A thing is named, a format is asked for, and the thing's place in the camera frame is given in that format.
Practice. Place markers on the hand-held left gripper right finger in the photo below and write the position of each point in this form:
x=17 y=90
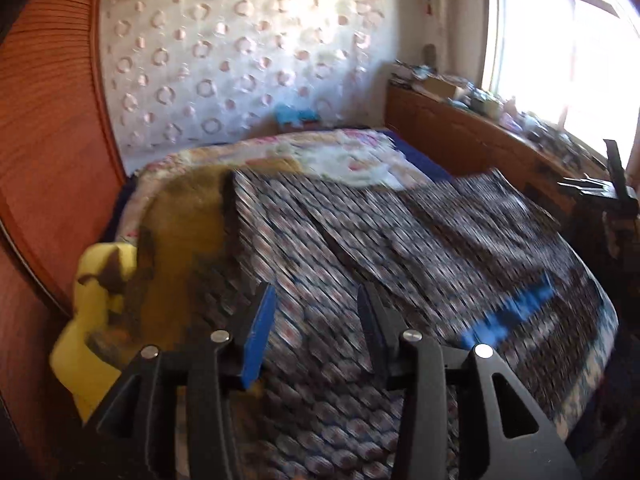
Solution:
x=377 y=345

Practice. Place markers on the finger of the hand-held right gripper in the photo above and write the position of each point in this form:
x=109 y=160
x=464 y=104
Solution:
x=585 y=186
x=615 y=165

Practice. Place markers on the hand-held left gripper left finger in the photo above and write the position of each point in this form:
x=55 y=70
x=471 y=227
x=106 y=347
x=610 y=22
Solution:
x=257 y=345

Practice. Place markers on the navy circle-patterned garment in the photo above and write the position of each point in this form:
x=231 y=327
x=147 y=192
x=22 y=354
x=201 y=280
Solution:
x=400 y=240

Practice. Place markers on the pale pink figurine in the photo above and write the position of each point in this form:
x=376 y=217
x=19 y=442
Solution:
x=510 y=112

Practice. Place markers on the wooden framed window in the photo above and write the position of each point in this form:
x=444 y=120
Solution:
x=540 y=60

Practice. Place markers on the long wooden low cabinet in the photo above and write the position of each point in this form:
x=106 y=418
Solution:
x=450 y=130

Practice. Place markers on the golden brown cloth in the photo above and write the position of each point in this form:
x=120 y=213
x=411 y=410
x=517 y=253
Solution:
x=185 y=210

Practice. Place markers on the dark blue bed sheet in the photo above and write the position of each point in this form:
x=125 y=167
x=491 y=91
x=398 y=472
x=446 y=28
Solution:
x=425 y=160

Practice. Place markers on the cardboard box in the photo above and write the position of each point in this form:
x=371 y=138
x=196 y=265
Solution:
x=442 y=87

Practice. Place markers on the yellow plush toy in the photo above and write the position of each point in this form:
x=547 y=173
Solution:
x=95 y=280

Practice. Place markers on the floral quilt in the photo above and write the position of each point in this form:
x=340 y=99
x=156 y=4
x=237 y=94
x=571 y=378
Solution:
x=350 y=155

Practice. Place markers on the small oval mirror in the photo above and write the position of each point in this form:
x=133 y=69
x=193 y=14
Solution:
x=429 y=53

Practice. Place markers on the pile of papers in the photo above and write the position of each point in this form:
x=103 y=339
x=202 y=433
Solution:
x=407 y=75

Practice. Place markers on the teal box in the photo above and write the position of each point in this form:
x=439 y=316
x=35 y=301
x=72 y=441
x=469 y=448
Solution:
x=290 y=115

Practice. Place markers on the circle-patterned sheer wall curtain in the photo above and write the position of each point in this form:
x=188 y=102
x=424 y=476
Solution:
x=225 y=60

